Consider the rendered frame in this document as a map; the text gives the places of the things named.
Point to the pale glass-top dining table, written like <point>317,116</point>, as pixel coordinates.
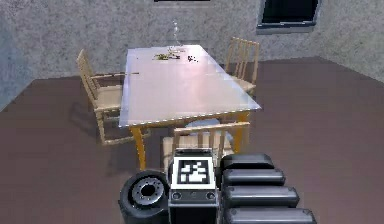
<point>180,88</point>

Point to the light wooden dining chair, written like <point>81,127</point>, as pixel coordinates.
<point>200,138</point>
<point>100,96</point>
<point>245,63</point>

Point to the clear glass vase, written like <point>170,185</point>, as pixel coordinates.
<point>174,31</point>

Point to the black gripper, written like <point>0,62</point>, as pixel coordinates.
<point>144,196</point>

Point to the dark framed wall picture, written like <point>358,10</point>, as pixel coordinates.
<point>181,1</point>

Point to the green yellow plant sprig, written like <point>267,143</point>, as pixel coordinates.
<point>166,55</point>

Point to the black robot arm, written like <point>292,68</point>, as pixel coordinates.
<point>233,190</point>

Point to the dark window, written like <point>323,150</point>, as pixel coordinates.
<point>288,13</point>

